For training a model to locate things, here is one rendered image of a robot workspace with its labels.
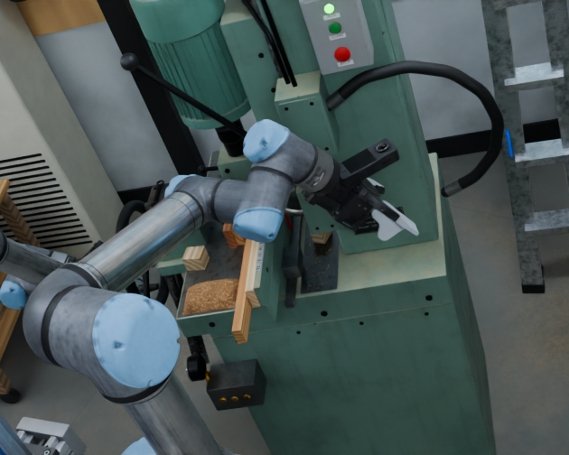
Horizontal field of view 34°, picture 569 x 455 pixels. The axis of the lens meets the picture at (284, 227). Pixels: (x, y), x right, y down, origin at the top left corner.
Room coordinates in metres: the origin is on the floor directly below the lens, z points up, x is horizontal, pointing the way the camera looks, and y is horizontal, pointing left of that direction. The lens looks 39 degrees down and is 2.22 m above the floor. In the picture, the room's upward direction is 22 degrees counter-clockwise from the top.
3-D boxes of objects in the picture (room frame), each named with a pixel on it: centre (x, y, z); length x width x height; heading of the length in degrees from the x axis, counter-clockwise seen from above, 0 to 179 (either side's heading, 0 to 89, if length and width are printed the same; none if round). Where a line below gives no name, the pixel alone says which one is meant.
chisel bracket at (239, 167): (1.75, 0.01, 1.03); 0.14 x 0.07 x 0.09; 72
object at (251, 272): (1.72, 0.02, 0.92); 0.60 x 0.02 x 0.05; 162
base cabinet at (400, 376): (1.72, -0.08, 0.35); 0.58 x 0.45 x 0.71; 72
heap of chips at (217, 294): (1.52, 0.20, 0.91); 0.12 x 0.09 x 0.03; 72
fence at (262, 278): (1.71, 0.01, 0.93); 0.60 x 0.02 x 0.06; 162
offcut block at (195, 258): (1.64, 0.21, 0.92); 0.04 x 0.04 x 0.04; 63
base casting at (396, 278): (1.72, -0.08, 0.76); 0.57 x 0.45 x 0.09; 72
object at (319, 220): (1.55, -0.09, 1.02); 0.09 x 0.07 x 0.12; 162
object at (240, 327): (1.63, 0.07, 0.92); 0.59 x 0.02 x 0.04; 162
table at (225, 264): (1.76, 0.14, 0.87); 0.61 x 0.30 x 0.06; 162
